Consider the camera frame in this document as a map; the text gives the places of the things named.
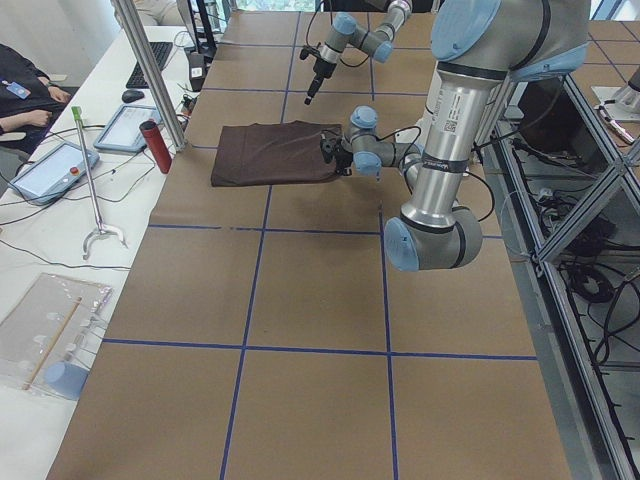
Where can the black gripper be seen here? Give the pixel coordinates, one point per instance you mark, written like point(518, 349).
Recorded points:
point(318, 70)
point(344, 158)

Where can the brown t-shirt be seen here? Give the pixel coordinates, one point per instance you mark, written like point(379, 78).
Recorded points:
point(272, 154)

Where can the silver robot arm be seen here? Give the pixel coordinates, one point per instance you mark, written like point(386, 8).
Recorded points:
point(345, 30)
point(477, 45)

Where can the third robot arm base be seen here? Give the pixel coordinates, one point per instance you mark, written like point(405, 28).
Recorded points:
point(620, 104)

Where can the black box with label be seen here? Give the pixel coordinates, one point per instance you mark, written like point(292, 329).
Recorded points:
point(197, 71)

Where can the red water bottle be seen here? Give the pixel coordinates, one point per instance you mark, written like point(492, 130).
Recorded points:
point(156, 144)

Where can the black computer mouse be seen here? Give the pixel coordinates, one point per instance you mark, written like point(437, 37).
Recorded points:
point(132, 95)

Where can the brown paper table cover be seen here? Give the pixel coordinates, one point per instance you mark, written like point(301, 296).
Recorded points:
point(261, 333)

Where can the far teach pendant tablet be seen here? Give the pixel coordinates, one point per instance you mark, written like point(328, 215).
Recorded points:
point(122, 133)

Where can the teach pendant tablet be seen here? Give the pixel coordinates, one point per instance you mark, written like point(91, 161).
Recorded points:
point(49, 178)
point(122, 133)

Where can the metal reacher grabber tool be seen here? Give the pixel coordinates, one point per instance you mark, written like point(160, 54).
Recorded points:
point(101, 230)

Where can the near teach pendant tablet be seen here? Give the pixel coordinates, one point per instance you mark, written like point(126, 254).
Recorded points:
point(49, 178)

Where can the person in black jacket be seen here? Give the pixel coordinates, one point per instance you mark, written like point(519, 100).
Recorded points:
point(30, 101)

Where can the wooden stick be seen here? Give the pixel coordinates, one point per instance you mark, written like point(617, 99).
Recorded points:
point(51, 345)

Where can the clear plastic bag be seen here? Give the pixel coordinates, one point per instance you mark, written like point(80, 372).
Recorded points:
point(27, 329)

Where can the light blue cap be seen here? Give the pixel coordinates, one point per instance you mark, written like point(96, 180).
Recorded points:
point(66, 379)

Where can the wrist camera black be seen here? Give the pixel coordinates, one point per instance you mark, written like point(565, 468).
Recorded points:
point(330, 147)
point(309, 50)

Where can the aluminium frame post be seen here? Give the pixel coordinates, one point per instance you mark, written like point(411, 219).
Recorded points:
point(140, 45)

